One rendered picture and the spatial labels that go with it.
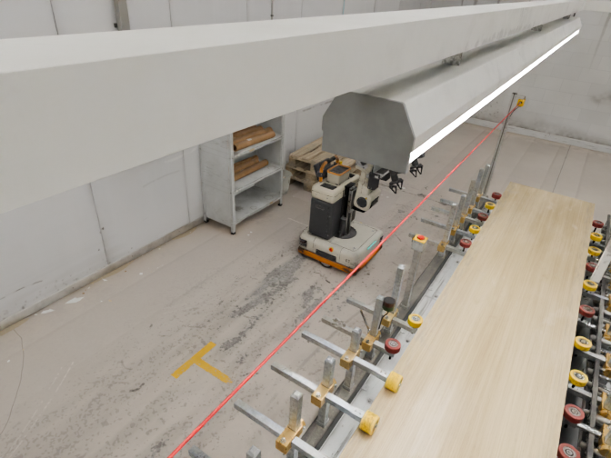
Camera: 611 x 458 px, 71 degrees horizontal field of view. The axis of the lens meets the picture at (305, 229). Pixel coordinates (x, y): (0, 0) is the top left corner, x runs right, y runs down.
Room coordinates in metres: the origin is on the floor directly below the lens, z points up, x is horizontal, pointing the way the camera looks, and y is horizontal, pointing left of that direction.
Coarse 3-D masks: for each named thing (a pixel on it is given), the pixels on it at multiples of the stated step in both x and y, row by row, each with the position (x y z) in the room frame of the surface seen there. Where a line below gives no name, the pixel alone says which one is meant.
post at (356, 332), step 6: (354, 330) 1.46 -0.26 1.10; (360, 330) 1.46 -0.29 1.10; (354, 336) 1.46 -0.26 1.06; (360, 336) 1.47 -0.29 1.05; (354, 342) 1.45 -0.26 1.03; (354, 348) 1.45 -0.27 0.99; (354, 366) 1.45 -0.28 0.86; (348, 372) 1.45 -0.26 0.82; (354, 372) 1.47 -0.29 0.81; (348, 378) 1.45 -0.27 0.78; (348, 384) 1.45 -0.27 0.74
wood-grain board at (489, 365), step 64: (512, 192) 3.57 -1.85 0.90; (512, 256) 2.49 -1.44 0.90; (576, 256) 2.54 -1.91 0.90; (448, 320) 1.79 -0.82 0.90; (512, 320) 1.83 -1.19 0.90; (576, 320) 1.87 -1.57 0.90; (384, 384) 1.33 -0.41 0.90; (448, 384) 1.35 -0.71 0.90; (512, 384) 1.38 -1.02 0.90; (384, 448) 1.02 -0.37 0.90; (448, 448) 1.04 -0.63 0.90; (512, 448) 1.06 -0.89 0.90
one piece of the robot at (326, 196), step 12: (336, 156) 3.90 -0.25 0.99; (324, 180) 3.74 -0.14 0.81; (348, 180) 3.77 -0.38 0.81; (312, 192) 3.60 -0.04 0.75; (324, 192) 3.53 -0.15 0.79; (336, 192) 3.53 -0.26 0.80; (348, 192) 3.64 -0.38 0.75; (312, 204) 3.59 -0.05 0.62; (324, 204) 3.52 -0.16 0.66; (336, 204) 3.54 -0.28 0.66; (312, 216) 3.58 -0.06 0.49; (324, 216) 3.52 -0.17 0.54; (336, 216) 3.56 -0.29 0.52; (348, 216) 3.69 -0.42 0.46; (312, 228) 3.58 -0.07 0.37; (324, 228) 3.51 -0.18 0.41; (336, 228) 3.59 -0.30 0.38; (348, 228) 3.67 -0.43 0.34
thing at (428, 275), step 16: (480, 208) 3.63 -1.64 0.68; (464, 224) 3.25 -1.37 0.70; (448, 256) 2.80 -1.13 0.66; (432, 272) 2.52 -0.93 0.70; (416, 288) 2.32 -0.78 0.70; (400, 304) 2.13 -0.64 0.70; (416, 304) 2.22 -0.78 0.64; (384, 336) 1.84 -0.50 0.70; (352, 384) 1.46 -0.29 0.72; (352, 400) 1.44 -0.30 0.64; (336, 416) 1.29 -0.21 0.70; (320, 432) 1.21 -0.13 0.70
